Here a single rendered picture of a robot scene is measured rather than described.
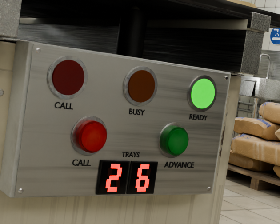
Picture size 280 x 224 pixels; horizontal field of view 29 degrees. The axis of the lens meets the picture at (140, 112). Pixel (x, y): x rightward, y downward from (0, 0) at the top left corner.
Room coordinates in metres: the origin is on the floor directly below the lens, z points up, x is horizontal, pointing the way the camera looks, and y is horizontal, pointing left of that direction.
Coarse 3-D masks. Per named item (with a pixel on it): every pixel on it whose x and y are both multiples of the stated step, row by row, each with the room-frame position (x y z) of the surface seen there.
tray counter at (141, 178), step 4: (144, 164) 0.54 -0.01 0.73; (148, 164) 0.55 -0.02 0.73; (140, 168) 0.54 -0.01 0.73; (144, 168) 0.54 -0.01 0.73; (148, 168) 0.55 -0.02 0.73; (140, 172) 0.54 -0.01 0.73; (148, 172) 0.55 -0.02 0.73; (140, 176) 0.54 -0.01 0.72; (144, 176) 0.54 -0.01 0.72; (136, 180) 0.54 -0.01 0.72; (148, 180) 0.55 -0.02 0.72; (136, 184) 0.54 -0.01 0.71; (144, 184) 0.55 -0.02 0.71; (140, 188) 0.54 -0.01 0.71; (144, 188) 0.55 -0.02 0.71
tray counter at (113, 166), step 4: (112, 164) 0.52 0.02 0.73; (116, 164) 0.52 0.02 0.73; (108, 168) 0.52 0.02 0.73; (120, 168) 0.53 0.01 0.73; (108, 172) 0.52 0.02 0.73; (120, 172) 0.53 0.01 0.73; (112, 176) 0.52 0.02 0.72; (116, 176) 0.53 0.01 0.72; (108, 180) 0.52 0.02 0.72; (116, 180) 0.53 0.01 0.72; (108, 184) 0.52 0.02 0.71; (116, 184) 0.53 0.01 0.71; (108, 188) 0.52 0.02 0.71; (112, 188) 0.52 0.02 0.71; (116, 188) 0.53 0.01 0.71
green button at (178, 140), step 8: (168, 128) 0.56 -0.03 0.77; (176, 128) 0.56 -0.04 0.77; (168, 136) 0.55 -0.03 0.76; (176, 136) 0.55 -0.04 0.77; (184, 136) 0.56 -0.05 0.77; (168, 144) 0.55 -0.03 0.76; (176, 144) 0.55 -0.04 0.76; (184, 144) 0.56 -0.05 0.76; (168, 152) 0.55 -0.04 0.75; (176, 152) 0.56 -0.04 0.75
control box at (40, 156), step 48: (48, 48) 0.48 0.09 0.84; (48, 96) 0.48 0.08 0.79; (96, 96) 0.51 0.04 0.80; (48, 144) 0.49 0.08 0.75; (144, 144) 0.54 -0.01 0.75; (192, 144) 0.58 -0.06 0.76; (48, 192) 0.49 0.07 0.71; (96, 192) 0.52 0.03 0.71; (144, 192) 0.55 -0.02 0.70; (192, 192) 0.59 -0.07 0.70
